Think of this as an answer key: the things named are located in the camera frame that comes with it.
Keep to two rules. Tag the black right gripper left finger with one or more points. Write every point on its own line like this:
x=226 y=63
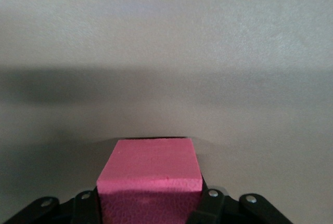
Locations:
x=83 y=208

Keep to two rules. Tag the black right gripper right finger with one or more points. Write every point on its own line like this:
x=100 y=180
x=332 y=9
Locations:
x=210 y=205

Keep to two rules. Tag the red foam cube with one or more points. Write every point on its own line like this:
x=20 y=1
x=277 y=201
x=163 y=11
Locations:
x=149 y=166

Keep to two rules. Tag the brown paper table cover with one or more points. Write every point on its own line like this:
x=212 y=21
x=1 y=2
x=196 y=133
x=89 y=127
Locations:
x=166 y=52

